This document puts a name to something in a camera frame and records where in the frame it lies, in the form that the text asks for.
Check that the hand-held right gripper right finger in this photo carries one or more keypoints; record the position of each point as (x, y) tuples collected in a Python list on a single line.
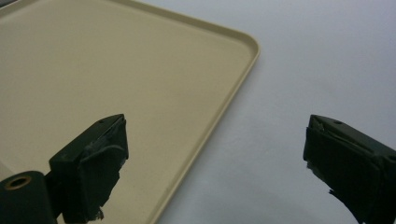
[(351, 165)]

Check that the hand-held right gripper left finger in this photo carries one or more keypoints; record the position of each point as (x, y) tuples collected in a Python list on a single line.
[(90, 169)]

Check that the beige plastic tray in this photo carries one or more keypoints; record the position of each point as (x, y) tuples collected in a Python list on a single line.
[(124, 71)]

